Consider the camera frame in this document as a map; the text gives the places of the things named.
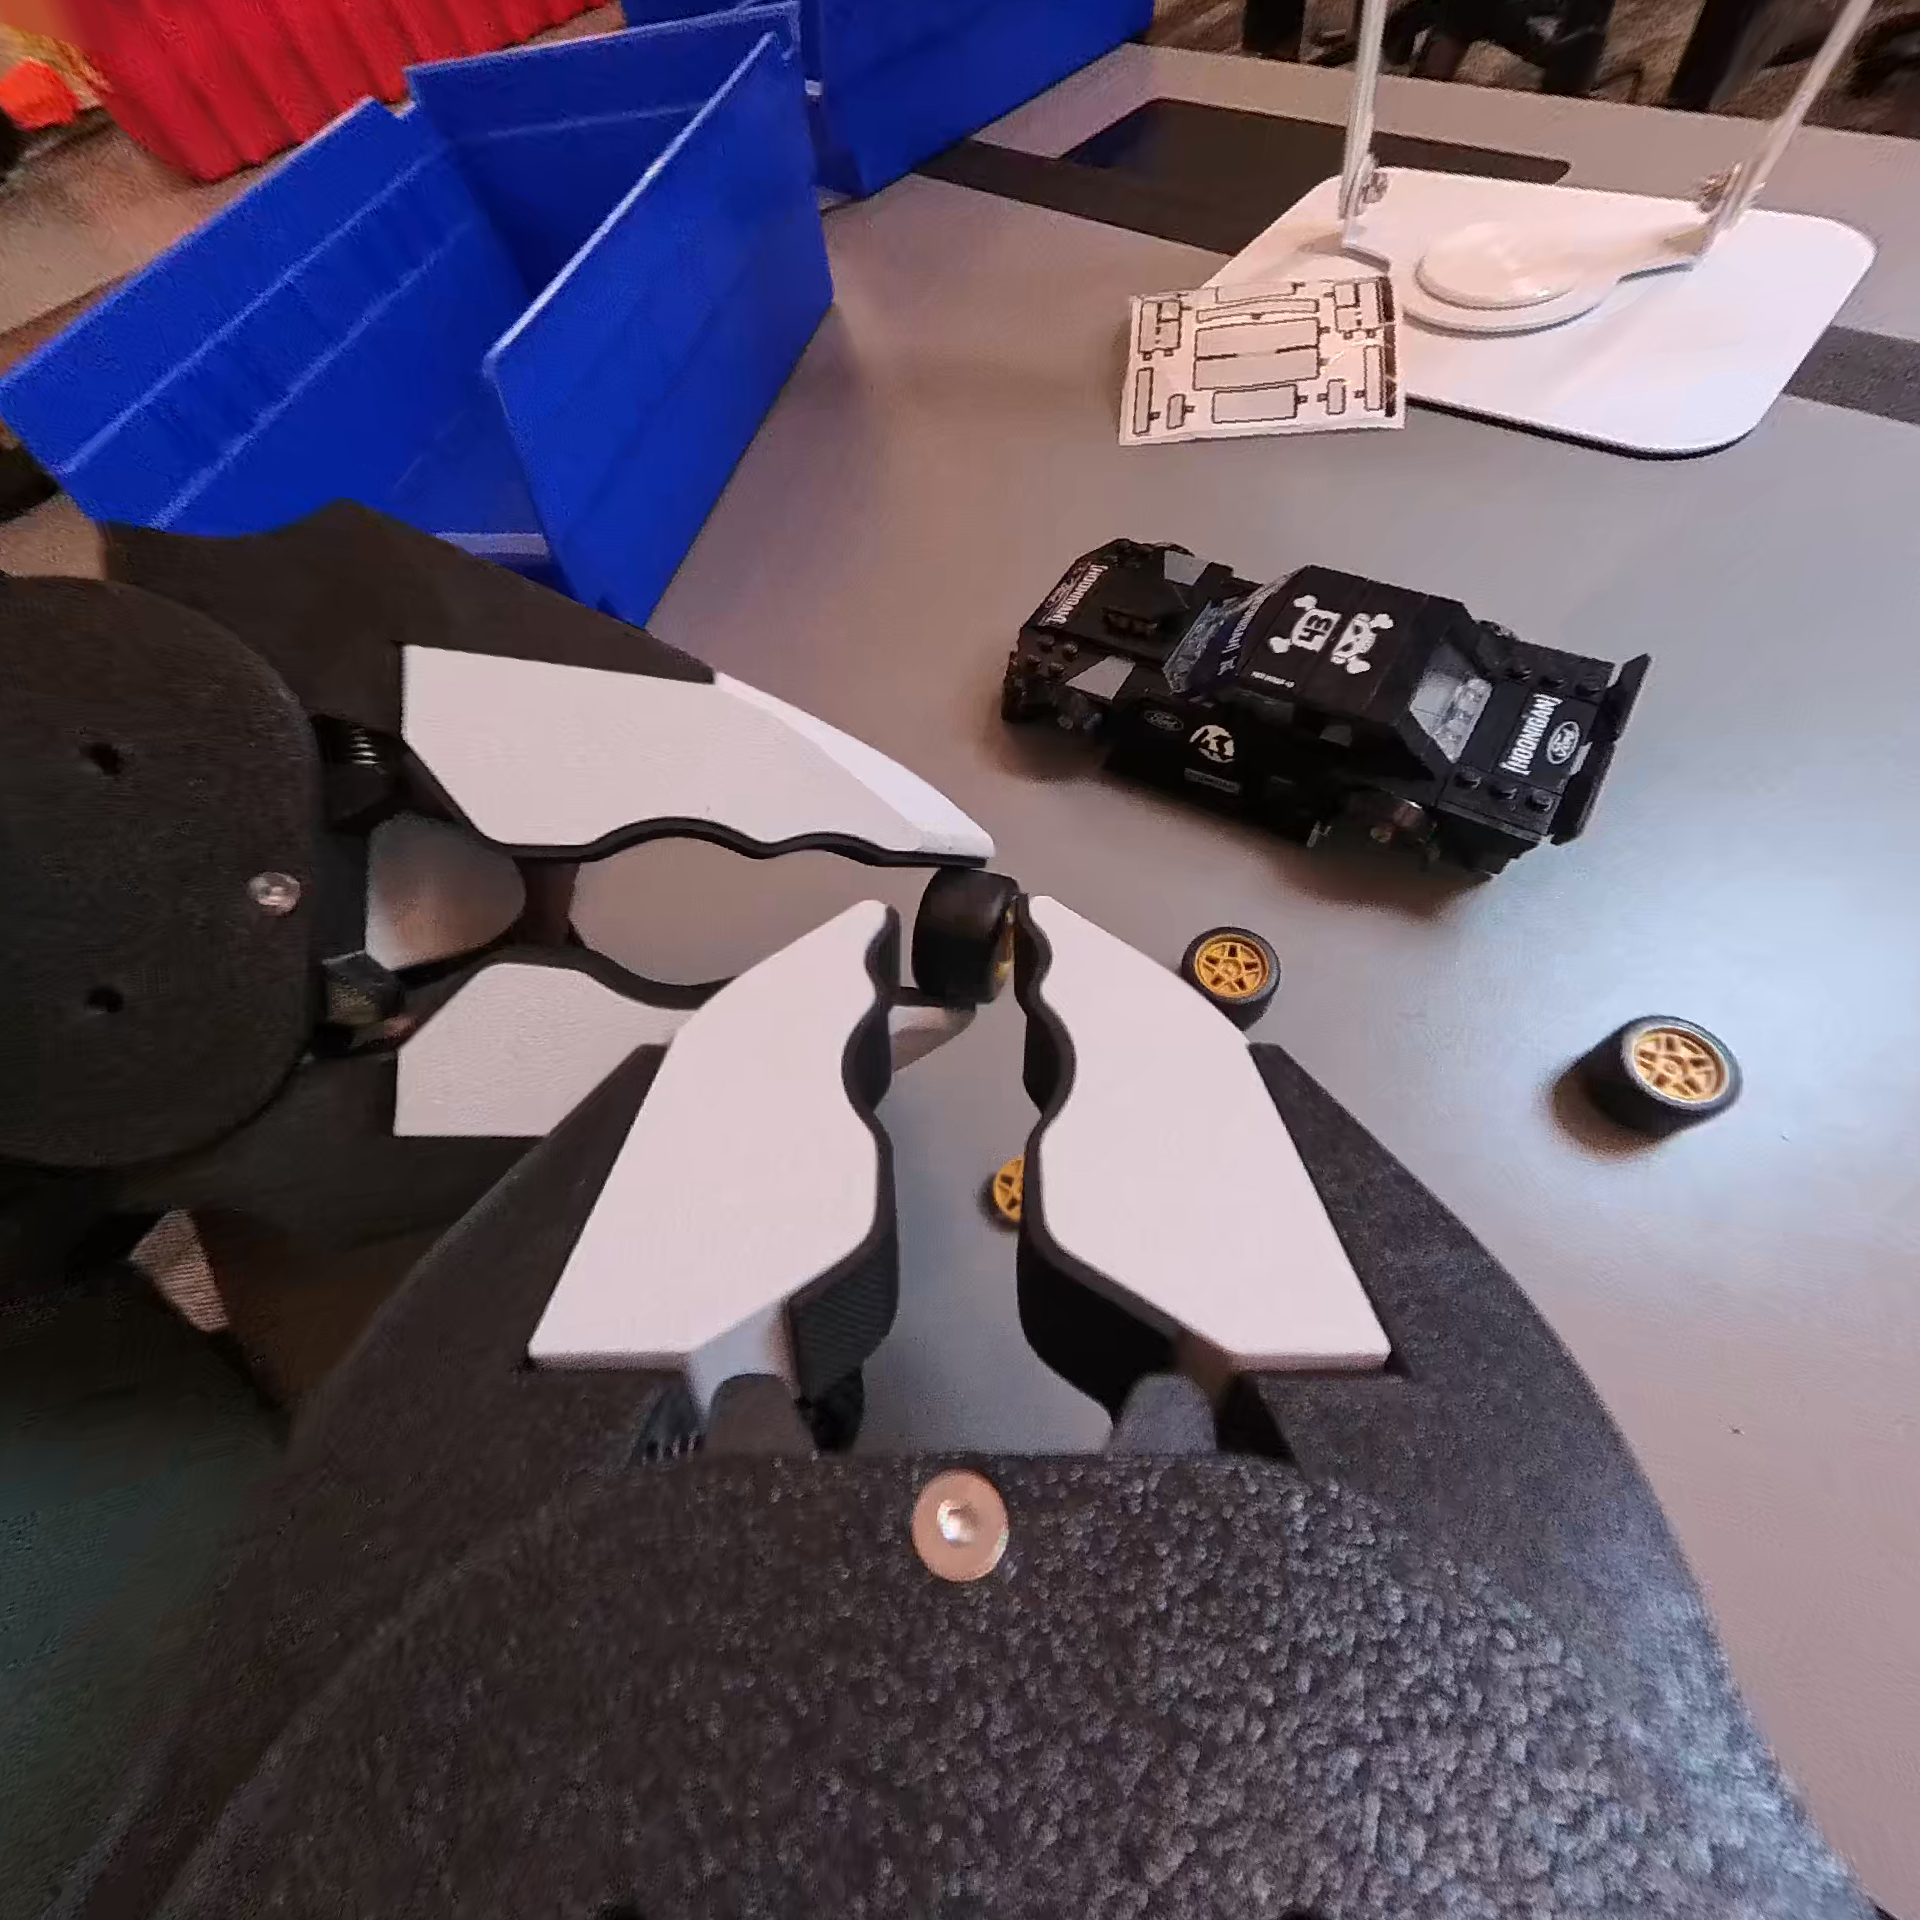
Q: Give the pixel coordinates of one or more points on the white sticker sheet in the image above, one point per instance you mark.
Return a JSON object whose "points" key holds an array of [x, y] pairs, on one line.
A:
{"points": [[1261, 362]]}

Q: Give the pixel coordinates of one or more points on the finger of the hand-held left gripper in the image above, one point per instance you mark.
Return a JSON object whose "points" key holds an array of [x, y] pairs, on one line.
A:
{"points": [[526, 1056], [632, 751]]}

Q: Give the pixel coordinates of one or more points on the blue storage bin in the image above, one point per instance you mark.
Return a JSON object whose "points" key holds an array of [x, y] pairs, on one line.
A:
{"points": [[301, 333], [930, 75]]}

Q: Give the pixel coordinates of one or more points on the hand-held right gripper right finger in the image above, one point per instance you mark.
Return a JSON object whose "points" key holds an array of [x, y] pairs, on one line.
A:
{"points": [[1201, 1186]]}

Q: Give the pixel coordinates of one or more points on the black lego car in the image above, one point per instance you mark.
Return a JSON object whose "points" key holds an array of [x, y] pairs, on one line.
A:
{"points": [[1352, 707]]}

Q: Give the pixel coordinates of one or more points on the black lego wheel gold hub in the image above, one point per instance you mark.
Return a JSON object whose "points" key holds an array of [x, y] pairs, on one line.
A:
{"points": [[1007, 1191], [1231, 968], [961, 937], [1660, 1072]]}

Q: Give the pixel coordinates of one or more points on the white booklet stand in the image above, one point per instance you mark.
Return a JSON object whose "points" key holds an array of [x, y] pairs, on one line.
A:
{"points": [[1622, 317]]}

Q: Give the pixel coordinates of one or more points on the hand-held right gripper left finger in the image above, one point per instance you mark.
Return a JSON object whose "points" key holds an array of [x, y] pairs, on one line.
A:
{"points": [[721, 1186]]}

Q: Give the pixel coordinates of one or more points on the red storage bin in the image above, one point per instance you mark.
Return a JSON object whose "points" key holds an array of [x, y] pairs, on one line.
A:
{"points": [[270, 75]]}

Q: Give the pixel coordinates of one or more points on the orange plastic item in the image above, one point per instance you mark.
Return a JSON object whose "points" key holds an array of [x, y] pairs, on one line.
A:
{"points": [[31, 93]]}

